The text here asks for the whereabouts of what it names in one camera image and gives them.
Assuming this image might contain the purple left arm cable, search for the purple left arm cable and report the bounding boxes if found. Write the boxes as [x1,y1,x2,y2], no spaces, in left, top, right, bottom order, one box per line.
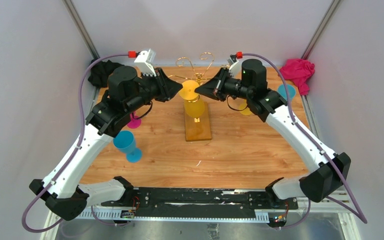
[21,50,138,233]

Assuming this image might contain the teal wine glass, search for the teal wine glass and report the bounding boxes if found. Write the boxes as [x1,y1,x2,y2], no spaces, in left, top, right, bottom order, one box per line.
[277,84,297,102]
[113,130,143,163]

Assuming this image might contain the pink cloth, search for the pink cloth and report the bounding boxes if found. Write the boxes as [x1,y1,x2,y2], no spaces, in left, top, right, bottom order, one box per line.
[280,58,316,96]

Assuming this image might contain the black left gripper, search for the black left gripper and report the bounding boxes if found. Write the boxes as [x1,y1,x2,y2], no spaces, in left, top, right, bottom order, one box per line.
[126,67,183,114]

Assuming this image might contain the wooden rack base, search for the wooden rack base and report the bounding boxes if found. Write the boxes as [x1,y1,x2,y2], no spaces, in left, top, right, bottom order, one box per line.
[184,102,213,142]

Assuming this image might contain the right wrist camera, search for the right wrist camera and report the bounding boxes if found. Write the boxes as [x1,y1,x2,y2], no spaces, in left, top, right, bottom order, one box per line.
[227,54,241,78]

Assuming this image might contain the yellow wine glass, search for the yellow wine glass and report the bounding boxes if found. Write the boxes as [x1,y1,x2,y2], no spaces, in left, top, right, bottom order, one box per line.
[178,80,205,118]
[238,102,253,116]

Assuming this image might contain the black cloth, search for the black cloth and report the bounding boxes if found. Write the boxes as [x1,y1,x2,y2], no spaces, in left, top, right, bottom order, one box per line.
[87,60,123,88]

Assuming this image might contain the pink wine glass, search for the pink wine glass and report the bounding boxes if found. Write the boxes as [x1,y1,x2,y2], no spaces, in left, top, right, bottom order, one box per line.
[126,112,142,129]

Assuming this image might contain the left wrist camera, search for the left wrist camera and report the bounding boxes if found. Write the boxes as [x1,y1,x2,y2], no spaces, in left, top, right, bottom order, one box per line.
[134,48,157,77]

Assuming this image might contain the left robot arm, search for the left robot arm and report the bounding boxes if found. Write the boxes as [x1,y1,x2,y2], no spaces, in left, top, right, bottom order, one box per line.
[29,65,183,221]

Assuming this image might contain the right corner frame post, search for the right corner frame post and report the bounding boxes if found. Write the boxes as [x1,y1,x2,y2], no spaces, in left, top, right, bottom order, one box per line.
[301,0,343,60]

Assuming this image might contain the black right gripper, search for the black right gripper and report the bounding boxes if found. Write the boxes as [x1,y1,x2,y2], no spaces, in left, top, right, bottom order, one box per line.
[195,67,253,102]

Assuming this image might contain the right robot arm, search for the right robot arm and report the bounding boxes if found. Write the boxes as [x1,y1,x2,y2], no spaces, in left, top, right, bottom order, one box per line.
[195,59,351,209]

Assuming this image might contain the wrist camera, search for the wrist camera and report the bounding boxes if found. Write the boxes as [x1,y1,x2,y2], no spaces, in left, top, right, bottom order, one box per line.
[134,48,157,77]
[227,54,241,78]

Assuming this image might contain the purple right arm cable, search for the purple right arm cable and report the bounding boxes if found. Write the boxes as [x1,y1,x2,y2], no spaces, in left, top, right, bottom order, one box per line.
[235,51,368,230]

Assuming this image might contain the yellow wine glass front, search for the yellow wine glass front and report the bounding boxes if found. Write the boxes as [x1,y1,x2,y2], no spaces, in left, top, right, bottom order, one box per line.
[178,80,205,118]

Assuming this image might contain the left corner frame post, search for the left corner frame post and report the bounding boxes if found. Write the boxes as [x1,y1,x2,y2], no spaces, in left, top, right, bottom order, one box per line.
[62,0,100,59]

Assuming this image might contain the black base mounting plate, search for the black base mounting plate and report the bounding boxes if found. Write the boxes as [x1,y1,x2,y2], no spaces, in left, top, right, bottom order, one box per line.
[102,187,298,219]

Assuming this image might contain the corner frame post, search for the corner frame post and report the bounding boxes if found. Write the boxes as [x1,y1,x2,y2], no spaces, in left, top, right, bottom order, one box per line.
[301,0,343,60]
[62,0,100,59]

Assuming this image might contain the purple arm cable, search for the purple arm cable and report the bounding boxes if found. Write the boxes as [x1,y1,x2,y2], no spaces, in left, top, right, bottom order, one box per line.
[235,51,368,230]
[21,50,138,233]

